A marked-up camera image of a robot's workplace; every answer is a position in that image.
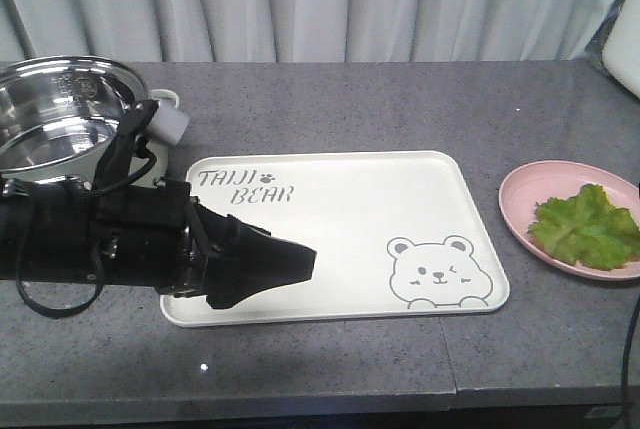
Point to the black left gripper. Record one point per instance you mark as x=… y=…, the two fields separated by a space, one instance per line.
x=162 y=237

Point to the cream bear serving tray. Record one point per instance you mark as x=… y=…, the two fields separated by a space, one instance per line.
x=395 y=233

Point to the green lettuce leaf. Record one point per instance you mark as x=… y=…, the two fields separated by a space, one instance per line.
x=586 y=228

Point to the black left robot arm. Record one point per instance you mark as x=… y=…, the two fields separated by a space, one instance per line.
x=49 y=234

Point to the cream electric cooking pot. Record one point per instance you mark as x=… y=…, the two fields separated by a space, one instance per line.
x=59 y=113

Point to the grey pleated curtain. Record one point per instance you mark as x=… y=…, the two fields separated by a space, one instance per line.
x=302 y=30

